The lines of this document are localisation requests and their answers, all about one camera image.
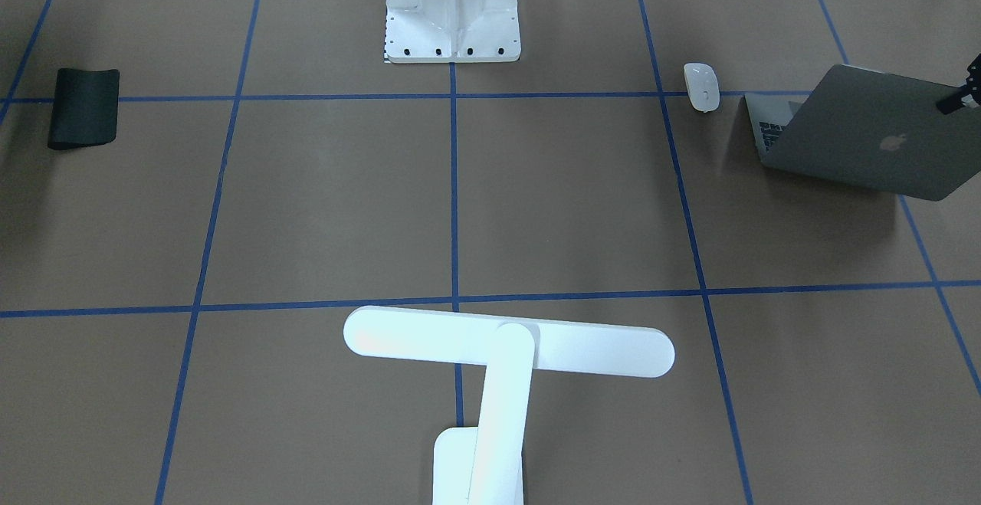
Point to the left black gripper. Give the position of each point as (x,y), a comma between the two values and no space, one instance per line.
(967,90)

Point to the grey laptop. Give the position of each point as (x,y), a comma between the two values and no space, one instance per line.
(870,129)

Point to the white computer mouse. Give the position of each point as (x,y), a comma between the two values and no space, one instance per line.
(702,87)

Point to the white desk lamp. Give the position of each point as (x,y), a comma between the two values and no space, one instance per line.
(483,464)

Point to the black mouse pad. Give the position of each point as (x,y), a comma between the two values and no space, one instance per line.
(85,109)

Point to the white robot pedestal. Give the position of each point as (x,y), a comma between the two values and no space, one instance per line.
(452,31)

